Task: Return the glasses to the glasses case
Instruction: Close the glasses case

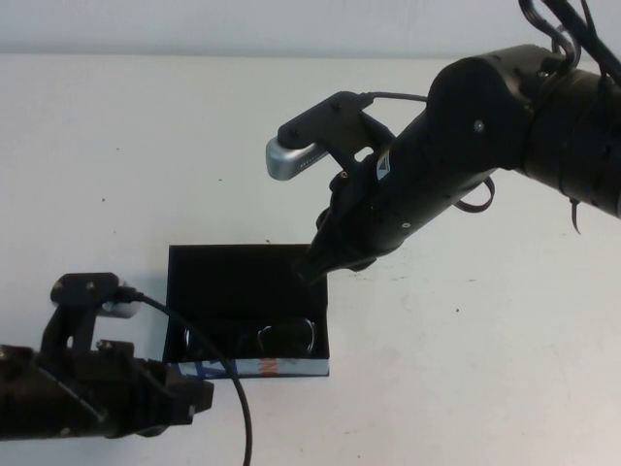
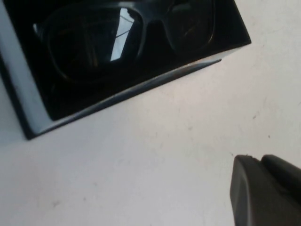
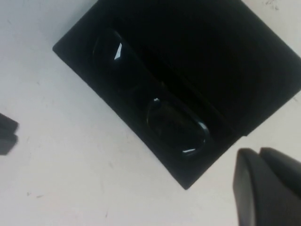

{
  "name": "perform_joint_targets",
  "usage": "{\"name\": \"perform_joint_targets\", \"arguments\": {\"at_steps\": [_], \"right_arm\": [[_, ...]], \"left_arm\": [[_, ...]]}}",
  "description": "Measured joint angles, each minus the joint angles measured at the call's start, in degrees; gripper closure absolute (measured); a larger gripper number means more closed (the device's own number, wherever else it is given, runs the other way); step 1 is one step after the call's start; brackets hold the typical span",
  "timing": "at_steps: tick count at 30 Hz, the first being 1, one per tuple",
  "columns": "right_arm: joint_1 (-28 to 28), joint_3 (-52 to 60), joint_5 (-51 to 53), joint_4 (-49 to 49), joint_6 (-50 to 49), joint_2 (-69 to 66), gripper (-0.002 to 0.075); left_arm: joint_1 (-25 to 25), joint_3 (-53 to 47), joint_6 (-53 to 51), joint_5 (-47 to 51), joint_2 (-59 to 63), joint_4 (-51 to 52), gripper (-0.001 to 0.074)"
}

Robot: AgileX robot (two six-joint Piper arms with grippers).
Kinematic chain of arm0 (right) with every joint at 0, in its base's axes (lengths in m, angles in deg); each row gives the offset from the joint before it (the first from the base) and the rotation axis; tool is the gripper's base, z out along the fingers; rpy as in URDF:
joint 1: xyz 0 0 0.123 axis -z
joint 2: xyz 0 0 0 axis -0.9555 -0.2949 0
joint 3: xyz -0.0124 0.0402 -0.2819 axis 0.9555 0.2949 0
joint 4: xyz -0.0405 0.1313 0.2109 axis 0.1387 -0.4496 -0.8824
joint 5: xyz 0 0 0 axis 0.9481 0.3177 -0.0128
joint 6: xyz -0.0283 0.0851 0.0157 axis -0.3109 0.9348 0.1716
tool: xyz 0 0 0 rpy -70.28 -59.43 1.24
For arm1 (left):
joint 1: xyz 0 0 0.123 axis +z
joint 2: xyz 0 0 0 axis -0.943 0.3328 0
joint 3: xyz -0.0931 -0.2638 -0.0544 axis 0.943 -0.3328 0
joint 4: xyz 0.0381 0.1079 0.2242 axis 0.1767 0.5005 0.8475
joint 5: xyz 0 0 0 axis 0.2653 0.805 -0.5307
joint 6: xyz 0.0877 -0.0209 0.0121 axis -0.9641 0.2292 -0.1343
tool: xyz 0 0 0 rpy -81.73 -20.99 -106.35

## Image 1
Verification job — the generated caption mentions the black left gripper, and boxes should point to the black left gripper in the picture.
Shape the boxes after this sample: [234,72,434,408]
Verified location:
[41,341,215,439]

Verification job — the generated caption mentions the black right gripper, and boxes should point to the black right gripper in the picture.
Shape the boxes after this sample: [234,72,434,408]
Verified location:
[293,143,431,284]

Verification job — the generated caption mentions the black-framed glasses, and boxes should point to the black-framed glasses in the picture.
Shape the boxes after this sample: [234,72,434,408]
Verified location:
[182,315,320,364]

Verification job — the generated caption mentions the black glasses case box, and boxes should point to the black glasses case box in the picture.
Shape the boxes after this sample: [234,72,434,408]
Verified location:
[163,244,332,379]

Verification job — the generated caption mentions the black left camera cable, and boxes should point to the black left camera cable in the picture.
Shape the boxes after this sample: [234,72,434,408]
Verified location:
[114,284,254,466]

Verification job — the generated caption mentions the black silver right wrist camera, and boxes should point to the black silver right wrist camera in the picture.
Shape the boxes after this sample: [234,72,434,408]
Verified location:
[264,90,376,184]

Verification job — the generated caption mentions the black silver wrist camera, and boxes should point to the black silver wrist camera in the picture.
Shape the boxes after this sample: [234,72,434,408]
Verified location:
[264,90,376,184]
[49,272,143,320]

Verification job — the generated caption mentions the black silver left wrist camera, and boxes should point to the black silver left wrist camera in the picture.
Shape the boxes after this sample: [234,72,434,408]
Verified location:
[49,272,143,320]

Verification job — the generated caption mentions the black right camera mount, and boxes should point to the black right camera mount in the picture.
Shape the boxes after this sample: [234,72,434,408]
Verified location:
[333,91,395,177]

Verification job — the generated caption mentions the black strap loop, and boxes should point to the black strap loop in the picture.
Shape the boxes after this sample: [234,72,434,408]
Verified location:
[454,176,497,214]

